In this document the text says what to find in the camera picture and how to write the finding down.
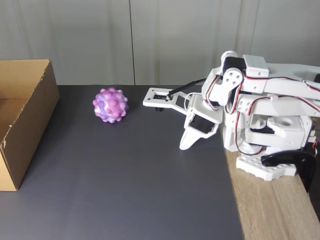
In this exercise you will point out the black table clamp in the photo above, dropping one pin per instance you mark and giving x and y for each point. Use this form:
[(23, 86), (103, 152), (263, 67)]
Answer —
[(303, 162)]

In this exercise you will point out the pink purple bumpy ball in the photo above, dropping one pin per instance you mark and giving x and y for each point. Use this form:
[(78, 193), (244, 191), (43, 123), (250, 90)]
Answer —
[(110, 105)]

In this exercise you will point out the brown cardboard box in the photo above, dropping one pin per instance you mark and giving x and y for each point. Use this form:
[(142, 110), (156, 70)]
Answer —
[(35, 120)]

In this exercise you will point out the dark grey table mat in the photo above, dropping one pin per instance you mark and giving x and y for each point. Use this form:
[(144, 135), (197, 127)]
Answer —
[(125, 175)]

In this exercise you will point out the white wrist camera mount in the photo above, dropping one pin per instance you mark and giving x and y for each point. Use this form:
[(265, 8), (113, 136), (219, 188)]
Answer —
[(150, 98)]

